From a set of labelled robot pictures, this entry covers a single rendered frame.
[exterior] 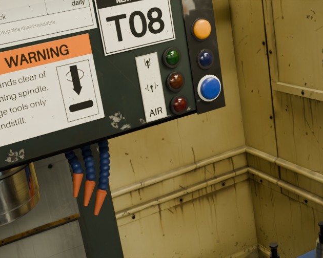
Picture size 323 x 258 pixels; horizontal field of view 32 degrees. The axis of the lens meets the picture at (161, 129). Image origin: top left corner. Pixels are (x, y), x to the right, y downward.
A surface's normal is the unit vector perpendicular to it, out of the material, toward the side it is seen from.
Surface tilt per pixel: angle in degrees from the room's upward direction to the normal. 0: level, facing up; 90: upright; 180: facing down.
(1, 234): 88
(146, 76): 90
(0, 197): 90
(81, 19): 90
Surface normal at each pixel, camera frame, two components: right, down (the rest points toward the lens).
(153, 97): 0.44, 0.21
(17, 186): 0.83, 0.04
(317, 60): -0.88, 0.27
